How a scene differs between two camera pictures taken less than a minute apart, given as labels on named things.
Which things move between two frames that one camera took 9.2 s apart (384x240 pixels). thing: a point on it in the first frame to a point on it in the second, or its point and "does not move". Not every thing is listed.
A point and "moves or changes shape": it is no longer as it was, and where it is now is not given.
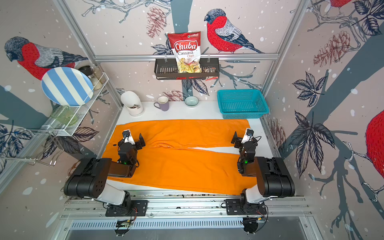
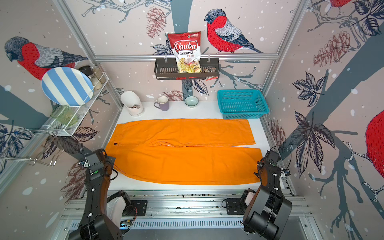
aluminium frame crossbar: x=199 y=57 does not move
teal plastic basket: x=242 y=104 does not move
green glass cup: x=64 y=114 does not move
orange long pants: x=159 y=163 moves or changes shape
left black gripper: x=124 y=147 to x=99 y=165
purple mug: x=163 y=103 does not move
